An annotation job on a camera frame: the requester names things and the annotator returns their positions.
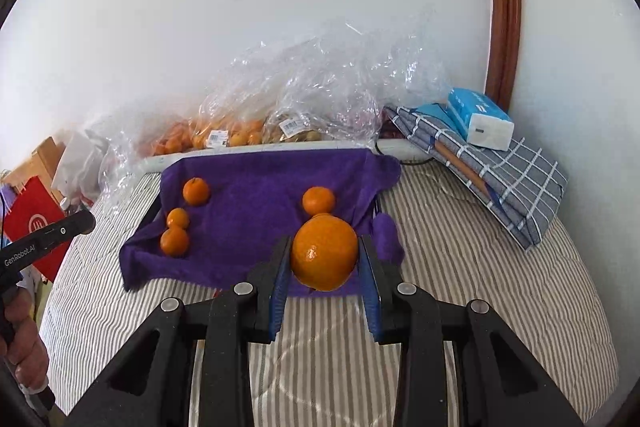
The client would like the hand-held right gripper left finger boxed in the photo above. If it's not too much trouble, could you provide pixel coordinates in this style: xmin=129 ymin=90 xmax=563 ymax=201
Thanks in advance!
xmin=65 ymin=236 xmax=293 ymax=427

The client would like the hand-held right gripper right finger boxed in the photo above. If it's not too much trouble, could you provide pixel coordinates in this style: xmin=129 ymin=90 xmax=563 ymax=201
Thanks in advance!
xmin=357 ymin=234 xmax=583 ymax=427

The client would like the large orange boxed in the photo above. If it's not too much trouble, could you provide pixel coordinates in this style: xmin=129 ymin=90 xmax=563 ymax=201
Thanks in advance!
xmin=290 ymin=214 xmax=360 ymax=293

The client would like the small orange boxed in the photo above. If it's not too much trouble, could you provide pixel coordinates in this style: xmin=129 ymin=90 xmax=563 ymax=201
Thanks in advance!
xmin=182 ymin=177 xmax=211 ymax=206
xmin=302 ymin=186 xmax=336 ymax=216
xmin=166 ymin=207 xmax=191 ymax=230
xmin=160 ymin=227 xmax=190 ymax=257

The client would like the person's left hand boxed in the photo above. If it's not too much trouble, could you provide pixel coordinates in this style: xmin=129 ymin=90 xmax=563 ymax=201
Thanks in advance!
xmin=0 ymin=286 xmax=51 ymax=391

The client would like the red paper bag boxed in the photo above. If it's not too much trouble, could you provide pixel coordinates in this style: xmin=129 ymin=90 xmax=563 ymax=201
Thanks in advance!
xmin=2 ymin=176 xmax=76 ymax=283

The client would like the wooden chair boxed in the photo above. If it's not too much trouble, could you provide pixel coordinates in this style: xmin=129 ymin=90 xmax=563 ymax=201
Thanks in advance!
xmin=15 ymin=136 xmax=67 ymax=188

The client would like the white plastic bag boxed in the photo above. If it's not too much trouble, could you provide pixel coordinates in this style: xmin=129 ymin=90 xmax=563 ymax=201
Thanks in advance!
xmin=52 ymin=127 xmax=112 ymax=208

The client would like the purple towel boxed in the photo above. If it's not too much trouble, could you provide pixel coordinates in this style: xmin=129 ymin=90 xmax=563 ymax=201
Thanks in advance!
xmin=120 ymin=148 xmax=405 ymax=299

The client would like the striped mattress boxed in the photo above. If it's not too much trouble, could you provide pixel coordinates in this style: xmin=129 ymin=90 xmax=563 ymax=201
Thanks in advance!
xmin=40 ymin=157 xmax=621 ymax=427

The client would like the white tube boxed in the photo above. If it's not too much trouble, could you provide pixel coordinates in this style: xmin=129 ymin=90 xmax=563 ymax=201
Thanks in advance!
xmin=139 ymin=141 xmax=421 ymax=174

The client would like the clear bag of longans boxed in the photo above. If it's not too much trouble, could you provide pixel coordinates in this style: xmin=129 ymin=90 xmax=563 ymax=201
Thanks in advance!
xmin=263 ymin=107 xmax=327 ymax=144

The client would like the clear bag of oranges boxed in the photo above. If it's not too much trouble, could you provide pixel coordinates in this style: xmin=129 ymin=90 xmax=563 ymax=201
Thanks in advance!
xmin=145 ymin=114 xmax=267 ymax=156

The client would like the plaid grey cloth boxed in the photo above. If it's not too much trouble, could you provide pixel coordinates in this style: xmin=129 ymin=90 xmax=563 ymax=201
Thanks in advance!
xmin=384 ymin=106 xmax=569 ymax=251

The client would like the blue white tissue pack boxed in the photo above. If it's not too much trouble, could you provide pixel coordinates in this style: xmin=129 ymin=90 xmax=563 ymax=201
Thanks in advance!
xmin=446 ymin=88 xmax=516 ymax=152

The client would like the crumpled clear plastic bag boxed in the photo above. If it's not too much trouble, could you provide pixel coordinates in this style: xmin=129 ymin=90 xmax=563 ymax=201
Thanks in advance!
xmin=97 ymin=4 xmax=452 ymax=208

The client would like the black cable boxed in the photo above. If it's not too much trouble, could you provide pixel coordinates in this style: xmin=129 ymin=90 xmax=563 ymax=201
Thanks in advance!
xmin=374 ymin=139 xmax=436 ymax=166

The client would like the brown wooden door frame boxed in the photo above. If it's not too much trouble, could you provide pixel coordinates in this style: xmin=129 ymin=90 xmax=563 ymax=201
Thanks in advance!
xmin=481 ymin=0 xmax=524 ymax=114

